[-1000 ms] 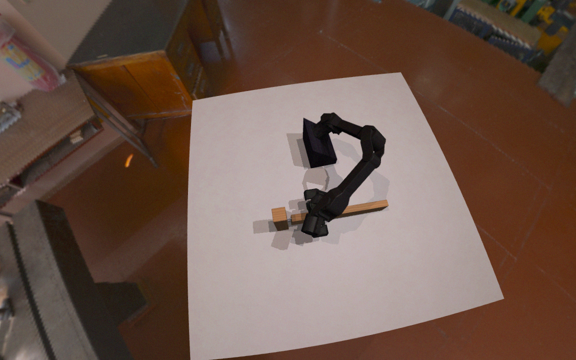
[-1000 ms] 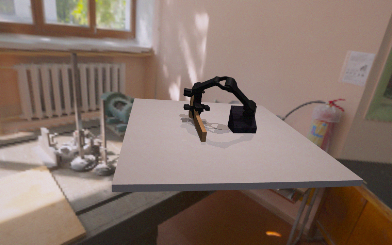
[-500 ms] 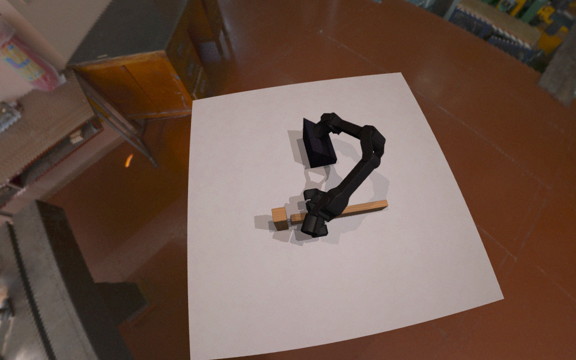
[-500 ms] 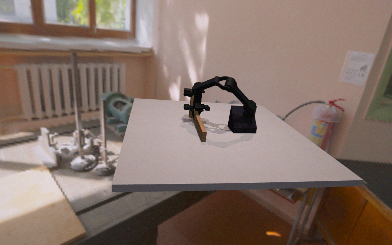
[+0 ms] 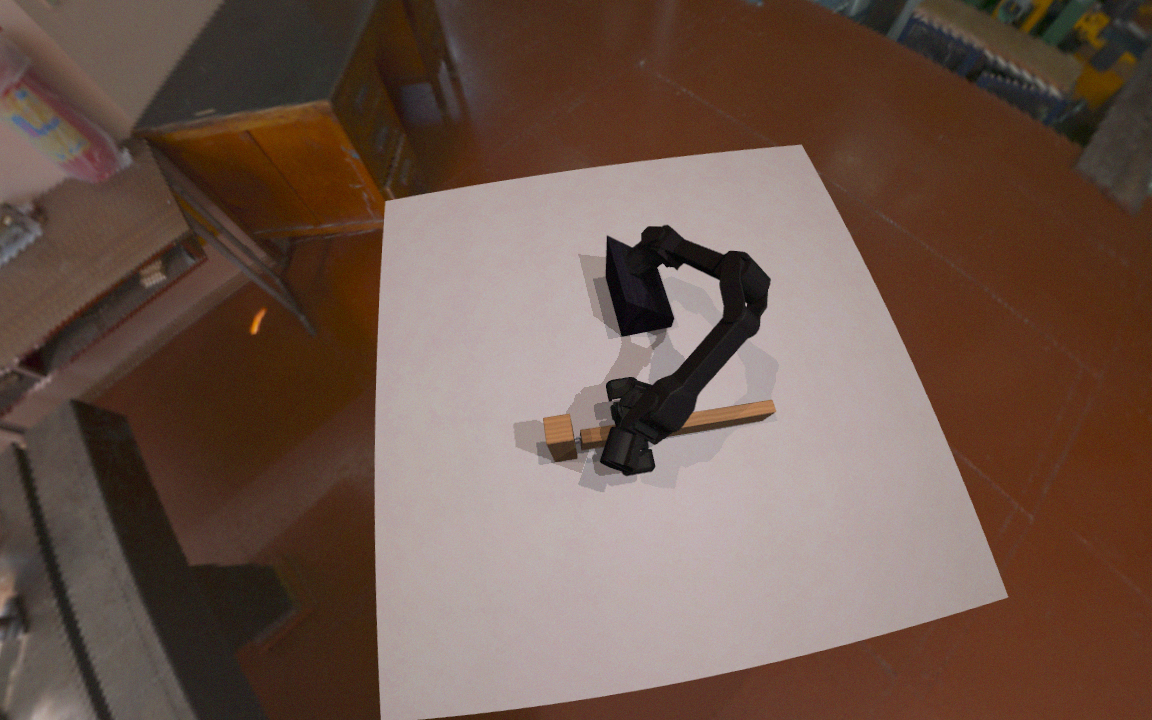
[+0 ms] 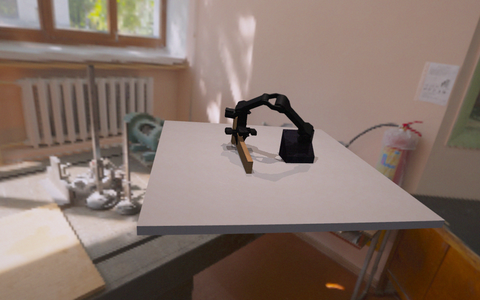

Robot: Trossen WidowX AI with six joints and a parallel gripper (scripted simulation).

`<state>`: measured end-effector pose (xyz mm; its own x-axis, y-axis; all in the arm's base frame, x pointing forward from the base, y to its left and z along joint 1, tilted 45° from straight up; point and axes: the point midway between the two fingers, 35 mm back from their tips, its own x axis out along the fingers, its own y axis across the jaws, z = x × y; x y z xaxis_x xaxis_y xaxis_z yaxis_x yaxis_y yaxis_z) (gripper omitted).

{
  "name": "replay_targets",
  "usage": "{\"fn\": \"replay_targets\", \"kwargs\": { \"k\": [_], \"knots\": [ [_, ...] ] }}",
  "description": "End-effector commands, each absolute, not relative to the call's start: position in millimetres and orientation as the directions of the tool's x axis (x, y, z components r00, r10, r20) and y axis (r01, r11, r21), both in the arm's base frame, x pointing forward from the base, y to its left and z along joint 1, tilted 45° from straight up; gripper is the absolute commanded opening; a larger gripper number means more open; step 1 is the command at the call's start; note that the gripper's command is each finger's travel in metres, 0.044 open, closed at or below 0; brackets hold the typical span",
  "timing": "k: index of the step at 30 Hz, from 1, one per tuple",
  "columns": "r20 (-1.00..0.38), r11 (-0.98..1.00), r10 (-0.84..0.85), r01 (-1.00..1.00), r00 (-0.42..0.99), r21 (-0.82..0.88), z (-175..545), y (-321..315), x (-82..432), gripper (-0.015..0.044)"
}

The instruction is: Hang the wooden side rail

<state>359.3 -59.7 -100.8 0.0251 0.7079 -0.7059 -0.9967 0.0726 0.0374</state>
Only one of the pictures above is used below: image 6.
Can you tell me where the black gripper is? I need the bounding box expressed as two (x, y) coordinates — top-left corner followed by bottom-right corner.
(225, 120), (257, 145)

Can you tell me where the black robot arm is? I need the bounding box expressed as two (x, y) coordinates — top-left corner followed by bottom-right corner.
(225, 93), (314, 145)

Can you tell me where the brown wooden board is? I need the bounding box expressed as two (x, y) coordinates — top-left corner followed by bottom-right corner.
(236, 133), (253, 174)

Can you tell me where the dark brown wooden post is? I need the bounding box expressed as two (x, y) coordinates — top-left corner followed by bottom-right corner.
(231, 117), (237, 144)

